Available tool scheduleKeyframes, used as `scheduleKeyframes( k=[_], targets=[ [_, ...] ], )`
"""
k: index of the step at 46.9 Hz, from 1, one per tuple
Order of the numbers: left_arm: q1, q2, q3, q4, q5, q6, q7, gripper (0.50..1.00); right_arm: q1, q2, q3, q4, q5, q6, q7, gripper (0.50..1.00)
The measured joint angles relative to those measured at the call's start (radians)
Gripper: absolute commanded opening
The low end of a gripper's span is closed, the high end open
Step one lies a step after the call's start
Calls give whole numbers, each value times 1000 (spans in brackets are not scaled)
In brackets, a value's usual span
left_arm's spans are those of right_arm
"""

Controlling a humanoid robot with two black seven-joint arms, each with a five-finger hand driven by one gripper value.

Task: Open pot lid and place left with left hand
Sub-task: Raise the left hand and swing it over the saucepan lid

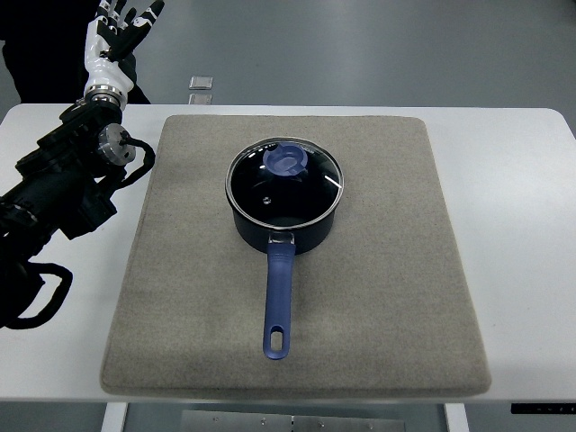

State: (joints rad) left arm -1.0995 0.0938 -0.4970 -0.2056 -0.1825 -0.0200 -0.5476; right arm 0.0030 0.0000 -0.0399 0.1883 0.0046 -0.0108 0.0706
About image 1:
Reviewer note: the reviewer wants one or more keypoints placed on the lower metal floor plate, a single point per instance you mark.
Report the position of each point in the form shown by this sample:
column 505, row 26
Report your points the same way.
column 200, row 99

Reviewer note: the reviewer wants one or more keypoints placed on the metal floor plate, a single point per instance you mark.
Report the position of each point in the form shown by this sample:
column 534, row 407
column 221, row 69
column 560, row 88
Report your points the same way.
column 200, row 83
column 200, row 99

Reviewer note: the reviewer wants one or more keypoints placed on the white left table leg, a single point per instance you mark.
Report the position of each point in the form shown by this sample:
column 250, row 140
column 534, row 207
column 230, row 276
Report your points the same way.
column 114, row 417

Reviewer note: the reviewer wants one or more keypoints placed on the dark pot blue handle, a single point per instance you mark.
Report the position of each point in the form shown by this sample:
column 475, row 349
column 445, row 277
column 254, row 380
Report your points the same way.
column 282, row 227

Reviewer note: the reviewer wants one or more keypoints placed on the beige fabric mat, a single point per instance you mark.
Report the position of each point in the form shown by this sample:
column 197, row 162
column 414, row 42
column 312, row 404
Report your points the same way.
column 380, row 309

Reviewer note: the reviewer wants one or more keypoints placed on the metal table crossbar plate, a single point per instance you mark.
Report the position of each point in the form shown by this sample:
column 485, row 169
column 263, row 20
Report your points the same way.
column 203, row 420

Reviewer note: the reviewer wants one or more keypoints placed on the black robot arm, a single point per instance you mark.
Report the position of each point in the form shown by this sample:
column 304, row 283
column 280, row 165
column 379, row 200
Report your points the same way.
column 67, row 185

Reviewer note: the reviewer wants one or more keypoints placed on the black table control panel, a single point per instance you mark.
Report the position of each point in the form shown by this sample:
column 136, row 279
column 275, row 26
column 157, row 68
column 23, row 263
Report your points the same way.
column 543, row 408

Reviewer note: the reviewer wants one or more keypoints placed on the white right table leg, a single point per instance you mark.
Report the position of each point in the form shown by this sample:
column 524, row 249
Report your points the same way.
column 456, row 418

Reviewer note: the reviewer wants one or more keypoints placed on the upper metal floor plate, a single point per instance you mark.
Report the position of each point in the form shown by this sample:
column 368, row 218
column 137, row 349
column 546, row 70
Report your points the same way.
column 200, row 83

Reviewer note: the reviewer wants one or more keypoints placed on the glass lid blue knob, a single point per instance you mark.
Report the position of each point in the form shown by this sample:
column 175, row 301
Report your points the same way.
column 284, row 182

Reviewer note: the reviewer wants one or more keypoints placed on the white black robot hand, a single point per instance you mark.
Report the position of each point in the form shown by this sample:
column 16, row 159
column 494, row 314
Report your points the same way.
column 111, row 38

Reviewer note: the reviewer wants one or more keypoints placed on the white table leg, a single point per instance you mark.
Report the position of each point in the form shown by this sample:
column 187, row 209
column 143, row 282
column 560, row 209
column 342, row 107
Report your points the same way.
column 114, row 417
column 456, row 418

